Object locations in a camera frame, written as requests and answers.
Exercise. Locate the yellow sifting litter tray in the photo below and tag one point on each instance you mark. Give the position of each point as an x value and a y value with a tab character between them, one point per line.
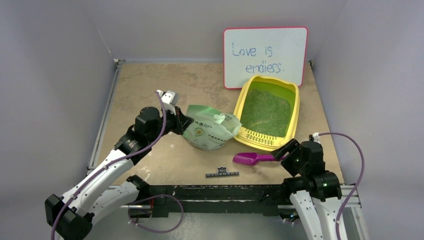
262	141

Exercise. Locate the green cat litter granules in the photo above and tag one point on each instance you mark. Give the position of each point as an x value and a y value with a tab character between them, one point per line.
266	113

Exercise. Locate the pink framed whiteboard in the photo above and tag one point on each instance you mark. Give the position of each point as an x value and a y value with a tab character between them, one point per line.
278	52

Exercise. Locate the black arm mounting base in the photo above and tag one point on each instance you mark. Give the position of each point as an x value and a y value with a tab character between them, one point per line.
266	199

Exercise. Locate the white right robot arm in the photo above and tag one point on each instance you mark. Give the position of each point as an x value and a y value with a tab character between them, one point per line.
314	191

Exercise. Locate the green cat litter bag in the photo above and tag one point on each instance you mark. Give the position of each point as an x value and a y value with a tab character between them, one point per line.
210	129

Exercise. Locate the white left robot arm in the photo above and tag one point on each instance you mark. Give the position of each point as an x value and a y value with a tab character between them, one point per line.
73	214

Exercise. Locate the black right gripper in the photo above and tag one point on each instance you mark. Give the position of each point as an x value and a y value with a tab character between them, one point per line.
289	151

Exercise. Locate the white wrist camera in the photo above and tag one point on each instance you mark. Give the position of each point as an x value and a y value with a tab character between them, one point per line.
169	99
315	137

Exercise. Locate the purple plastic litter scoop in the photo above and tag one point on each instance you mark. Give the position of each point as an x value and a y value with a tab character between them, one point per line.
252	158

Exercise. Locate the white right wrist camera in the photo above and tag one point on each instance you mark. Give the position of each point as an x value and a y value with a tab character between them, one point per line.
315	137

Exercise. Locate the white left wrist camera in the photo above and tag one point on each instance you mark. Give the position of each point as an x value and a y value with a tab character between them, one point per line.
169	99

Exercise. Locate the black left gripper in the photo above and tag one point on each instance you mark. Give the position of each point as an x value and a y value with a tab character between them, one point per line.
181	124

